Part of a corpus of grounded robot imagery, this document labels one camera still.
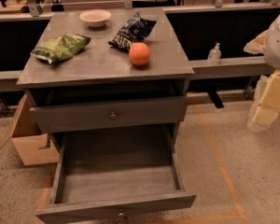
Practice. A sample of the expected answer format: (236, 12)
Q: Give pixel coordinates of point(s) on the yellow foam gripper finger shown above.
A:
(256, 45)
(266, 107)

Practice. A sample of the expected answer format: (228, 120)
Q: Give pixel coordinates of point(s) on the blue chip bag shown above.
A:
(134, 30)

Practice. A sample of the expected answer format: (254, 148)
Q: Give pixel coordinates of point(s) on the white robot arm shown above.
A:
(272, 45)

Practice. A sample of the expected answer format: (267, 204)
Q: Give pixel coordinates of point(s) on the grey wooden drawer cabinet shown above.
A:
(100, 88)

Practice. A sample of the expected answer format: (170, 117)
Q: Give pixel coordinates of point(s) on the closed grey top drawer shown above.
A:
(87, 116)

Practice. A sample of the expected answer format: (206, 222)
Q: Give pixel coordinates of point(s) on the open grey middle drawer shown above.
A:
(119, 172)

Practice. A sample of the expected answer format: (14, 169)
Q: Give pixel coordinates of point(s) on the green chip bag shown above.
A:
(61, 48)

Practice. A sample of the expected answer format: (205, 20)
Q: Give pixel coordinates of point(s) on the clear sanitizer pump bottle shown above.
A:
(214, 55)

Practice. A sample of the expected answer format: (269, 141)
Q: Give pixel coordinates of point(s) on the grey metal railing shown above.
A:
(233, 67)

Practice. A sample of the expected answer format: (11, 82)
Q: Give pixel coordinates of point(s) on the orange ball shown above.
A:
(139, 54)

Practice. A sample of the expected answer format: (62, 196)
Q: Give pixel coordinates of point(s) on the white bowl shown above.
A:
(95, 18)

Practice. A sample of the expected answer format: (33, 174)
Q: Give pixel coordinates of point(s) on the cardboard box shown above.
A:
(33, 146)

